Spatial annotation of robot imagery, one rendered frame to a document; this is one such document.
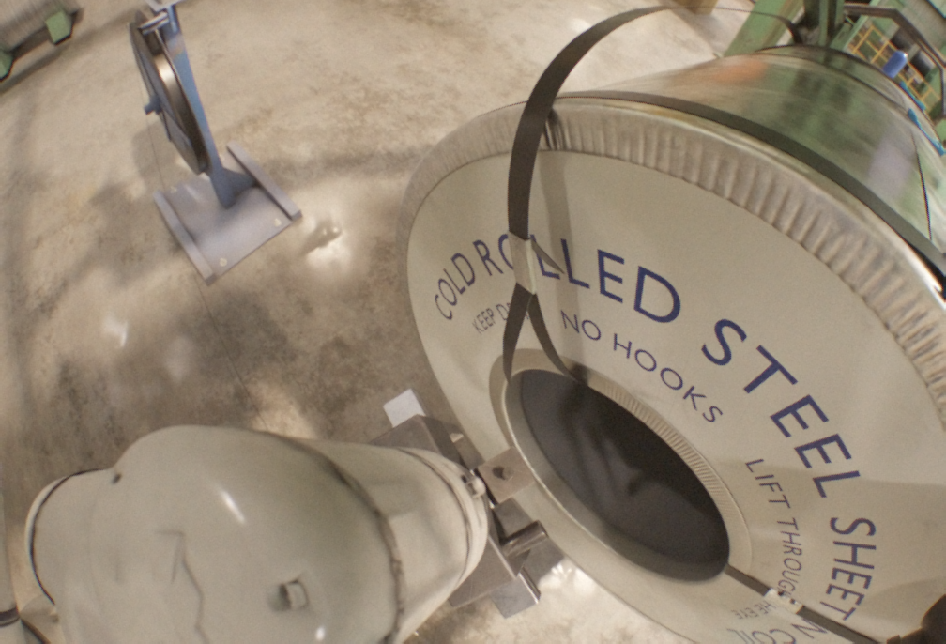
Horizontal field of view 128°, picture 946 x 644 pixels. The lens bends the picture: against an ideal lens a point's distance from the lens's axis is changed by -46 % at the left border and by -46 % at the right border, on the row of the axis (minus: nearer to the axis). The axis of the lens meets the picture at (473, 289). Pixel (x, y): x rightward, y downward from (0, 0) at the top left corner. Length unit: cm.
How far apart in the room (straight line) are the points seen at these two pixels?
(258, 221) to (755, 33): 478
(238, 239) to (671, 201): 168
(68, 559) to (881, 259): 43
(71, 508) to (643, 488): 100
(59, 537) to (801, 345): 45
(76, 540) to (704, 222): 40
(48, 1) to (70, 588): 464
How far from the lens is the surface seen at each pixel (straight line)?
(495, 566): 28
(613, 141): 34
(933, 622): 39
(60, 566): 22
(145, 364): 177
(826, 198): 29
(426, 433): 29
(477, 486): 22
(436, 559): 15
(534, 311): 44
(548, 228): 44
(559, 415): 97
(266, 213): 188
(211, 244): 187
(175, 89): 129
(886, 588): 57
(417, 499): 15
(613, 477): 103
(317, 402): 149
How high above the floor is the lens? 143
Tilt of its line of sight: 60 degrees down
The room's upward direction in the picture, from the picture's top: 22 degrees clockwise
